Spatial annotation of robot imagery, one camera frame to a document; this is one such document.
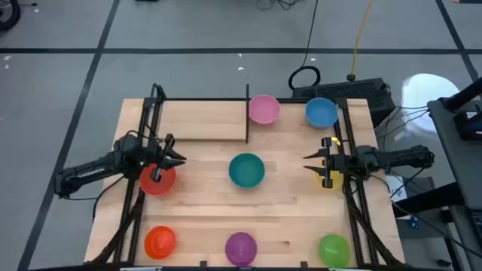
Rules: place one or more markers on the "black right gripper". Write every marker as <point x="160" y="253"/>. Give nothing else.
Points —
<point x="340" y="162"/>

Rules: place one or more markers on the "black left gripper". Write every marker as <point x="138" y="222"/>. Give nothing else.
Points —
<point x="160" y="158"/>

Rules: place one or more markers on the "yellow plastic bowl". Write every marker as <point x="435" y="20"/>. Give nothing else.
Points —
<point x="337" y="181"/>

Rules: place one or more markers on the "red plastic bowl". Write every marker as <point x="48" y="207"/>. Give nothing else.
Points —
<point x="165" y="186"/>

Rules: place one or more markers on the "blue plastic bowl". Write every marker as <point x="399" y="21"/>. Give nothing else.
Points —
<point x="321" y="112"/>

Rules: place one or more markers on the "teal plastic bowl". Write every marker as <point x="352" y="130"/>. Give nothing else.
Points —
<point x="246" y="170"/>

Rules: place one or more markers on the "pink plastic bowl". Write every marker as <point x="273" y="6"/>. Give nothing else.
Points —
<point x="264" y="109"/>

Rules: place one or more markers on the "green plastic bowl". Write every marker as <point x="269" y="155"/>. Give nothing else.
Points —
<point x="334" y="250"/>

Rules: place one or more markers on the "purple plastic bowl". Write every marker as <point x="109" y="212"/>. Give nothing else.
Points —
<point x="241" y="249"/>

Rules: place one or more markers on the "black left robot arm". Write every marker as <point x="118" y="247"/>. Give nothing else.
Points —
<point x="90" y="171"/>

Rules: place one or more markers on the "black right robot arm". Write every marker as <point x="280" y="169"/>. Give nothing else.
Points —
<point x="399" y="158"/>

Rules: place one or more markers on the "yellow tape tag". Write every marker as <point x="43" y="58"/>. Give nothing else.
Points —
<point x="336" y="141"/>

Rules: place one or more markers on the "black computer case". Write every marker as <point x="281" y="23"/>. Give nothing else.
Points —
<point x="350" y="90"/>

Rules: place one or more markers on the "white paper sheet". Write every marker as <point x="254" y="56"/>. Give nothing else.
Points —
<point x="395" y="188"/>

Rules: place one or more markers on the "orange plastic bowl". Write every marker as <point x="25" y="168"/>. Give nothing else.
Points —
<point x="160" y="242"/>

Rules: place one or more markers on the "small blue object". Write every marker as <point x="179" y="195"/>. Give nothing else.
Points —
<point x="414" y="223"/>

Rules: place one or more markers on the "grey equipment cart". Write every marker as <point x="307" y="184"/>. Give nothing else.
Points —
<point x="463" y="165"/>

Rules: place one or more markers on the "black wheel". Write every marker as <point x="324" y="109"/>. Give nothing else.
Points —
<point x="9" y="20"/>

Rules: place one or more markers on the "black metal table frame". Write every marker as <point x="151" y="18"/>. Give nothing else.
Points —
<point x="150" y="101"/>

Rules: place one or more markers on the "black shelf divider post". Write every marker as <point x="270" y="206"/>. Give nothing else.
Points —
<point x="247" y="113"/>

